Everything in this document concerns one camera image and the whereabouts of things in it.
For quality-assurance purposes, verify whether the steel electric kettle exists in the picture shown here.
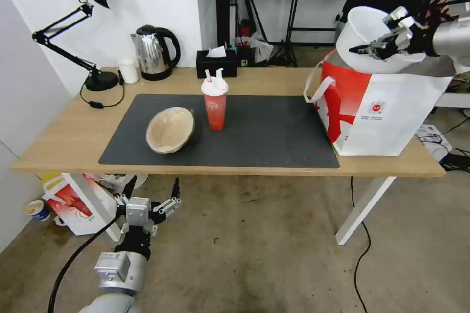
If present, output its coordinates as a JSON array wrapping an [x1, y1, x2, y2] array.
[[130, 25, 182, 81]]

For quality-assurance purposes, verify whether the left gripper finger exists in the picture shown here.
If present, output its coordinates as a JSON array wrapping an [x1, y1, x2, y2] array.
[[152, 177, 183, 224], [114, 175, 138, 215]]

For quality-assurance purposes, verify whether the white plastic takeout tub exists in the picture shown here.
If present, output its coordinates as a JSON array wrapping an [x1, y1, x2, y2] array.
[[334, 6, 429, 74]]

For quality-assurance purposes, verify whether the black lamp cable with switch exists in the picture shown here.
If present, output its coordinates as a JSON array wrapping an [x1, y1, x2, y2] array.
[[79, 73, 126, 110]]

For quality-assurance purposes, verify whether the wooden table with white legs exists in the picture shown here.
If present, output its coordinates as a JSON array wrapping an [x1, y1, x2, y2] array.
[[11, 66, 447, 246]]

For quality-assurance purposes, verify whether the black power strip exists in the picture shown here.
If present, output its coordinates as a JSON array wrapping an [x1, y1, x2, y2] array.
[[438, 148, 470, 173]]

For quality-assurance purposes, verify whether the black desk mat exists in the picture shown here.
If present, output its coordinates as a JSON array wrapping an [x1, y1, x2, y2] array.
[[98, 93, 341, 169]]

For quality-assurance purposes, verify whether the black light stand tripod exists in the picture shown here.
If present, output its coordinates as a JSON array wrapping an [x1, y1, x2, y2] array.
[[231, 0, 299, 68]]

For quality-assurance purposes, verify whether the used paper bowl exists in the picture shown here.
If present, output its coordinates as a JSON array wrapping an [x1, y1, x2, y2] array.
[[145, 107, 203, 155]]

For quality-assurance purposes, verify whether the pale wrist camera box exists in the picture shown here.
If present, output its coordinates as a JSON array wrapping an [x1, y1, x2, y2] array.
[[126, 197, 153, 226], [396, 19, 415, 50]]

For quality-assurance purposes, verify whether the instant noodle cup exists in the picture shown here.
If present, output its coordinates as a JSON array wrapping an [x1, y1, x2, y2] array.
[[24, 200, 52, 222]]

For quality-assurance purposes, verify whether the red and white paper bag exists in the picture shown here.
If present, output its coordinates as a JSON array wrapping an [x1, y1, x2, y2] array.
[[42, 173, 130, 236]]

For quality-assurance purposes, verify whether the red and white takeout bag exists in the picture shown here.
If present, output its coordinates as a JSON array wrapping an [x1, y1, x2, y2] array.
[[303, 48, 454, 157]]

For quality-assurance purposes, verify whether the black tissue box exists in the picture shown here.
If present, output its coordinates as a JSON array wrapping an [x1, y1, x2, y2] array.
[[195, 46, 239, 79]]

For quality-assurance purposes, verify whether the black floor cable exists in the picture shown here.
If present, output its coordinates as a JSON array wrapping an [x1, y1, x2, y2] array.
[[350, 176, 374, 313]]

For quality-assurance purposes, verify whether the red drink cup with lid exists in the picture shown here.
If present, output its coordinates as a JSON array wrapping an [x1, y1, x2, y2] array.
[[200, 67, 229, 132]]

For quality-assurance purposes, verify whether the crumpled clear plastic bag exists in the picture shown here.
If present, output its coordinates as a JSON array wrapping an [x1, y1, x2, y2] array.
[[249, 31, 275, 65]]

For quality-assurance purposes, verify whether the black desk lamp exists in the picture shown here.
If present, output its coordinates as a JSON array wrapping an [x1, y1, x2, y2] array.
[[32, 0, 120, 92]]

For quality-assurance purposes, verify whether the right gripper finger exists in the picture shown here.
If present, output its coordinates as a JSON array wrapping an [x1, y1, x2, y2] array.
[[381, 6, 420, 30], [348, 32, 401, 61]]

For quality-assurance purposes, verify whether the small white cup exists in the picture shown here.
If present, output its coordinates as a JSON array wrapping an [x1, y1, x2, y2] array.
[[117, 59, 140, 84]]

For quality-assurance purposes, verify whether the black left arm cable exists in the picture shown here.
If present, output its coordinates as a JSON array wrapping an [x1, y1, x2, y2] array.
[[47, 214, 128, 313]]

